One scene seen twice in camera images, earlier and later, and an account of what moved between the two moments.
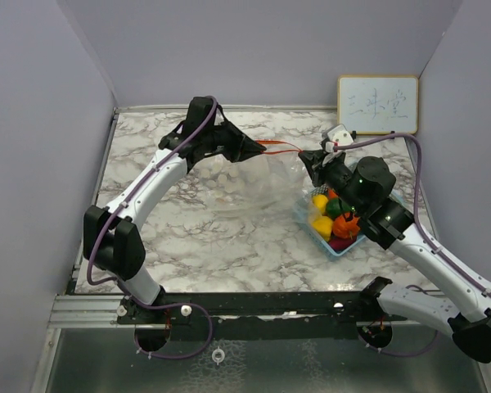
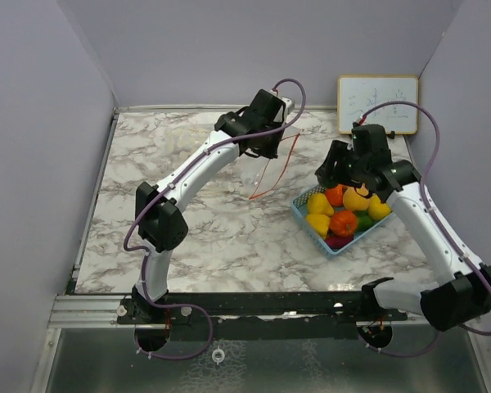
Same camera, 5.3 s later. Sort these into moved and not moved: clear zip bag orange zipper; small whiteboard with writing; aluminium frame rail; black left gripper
Moved: clear zip bag orange zipper; black left gripper
Not moved: aluminium frame rail; small whiteboard with writing
